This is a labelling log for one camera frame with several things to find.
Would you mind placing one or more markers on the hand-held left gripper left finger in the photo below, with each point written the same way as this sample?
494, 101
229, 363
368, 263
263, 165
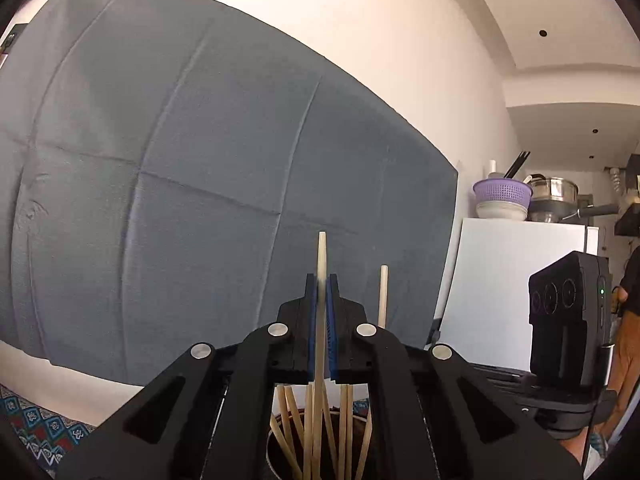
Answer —
313, 330

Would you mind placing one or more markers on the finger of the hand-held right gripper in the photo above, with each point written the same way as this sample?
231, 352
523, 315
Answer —
500, 377

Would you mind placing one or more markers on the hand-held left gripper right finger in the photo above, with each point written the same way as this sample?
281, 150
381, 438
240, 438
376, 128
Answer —
330, 330

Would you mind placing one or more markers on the bunch of wooden chopsticks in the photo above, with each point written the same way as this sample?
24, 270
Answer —
383, 295

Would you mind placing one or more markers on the light bamboo chopstick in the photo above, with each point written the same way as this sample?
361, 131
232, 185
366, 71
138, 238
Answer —
322, 255

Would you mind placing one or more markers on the black cylindrical utensil holder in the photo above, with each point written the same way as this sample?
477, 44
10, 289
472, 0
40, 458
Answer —
353, 452

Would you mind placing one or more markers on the person's right forearm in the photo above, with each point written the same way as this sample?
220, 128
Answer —
627, 360

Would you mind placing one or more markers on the person's right hand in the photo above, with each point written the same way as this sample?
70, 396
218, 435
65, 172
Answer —
575, 442

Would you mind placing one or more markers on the white board panel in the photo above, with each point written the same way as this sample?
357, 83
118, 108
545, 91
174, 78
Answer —
500, 285

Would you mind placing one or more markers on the person's light clothing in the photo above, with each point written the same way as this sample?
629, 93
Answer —
595, 457

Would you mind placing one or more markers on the steel cooking pot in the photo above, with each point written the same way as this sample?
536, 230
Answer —
552, 195

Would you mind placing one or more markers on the white bowl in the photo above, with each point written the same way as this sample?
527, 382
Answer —
501, 211

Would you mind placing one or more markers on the purple plastic colander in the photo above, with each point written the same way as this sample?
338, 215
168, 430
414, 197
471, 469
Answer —
502, 192

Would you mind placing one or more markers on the grey backdrop cloth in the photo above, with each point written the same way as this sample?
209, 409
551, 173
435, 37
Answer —
200, 160

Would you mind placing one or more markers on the blue patterned tablecloth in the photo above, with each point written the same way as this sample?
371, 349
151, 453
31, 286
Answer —
40, 425

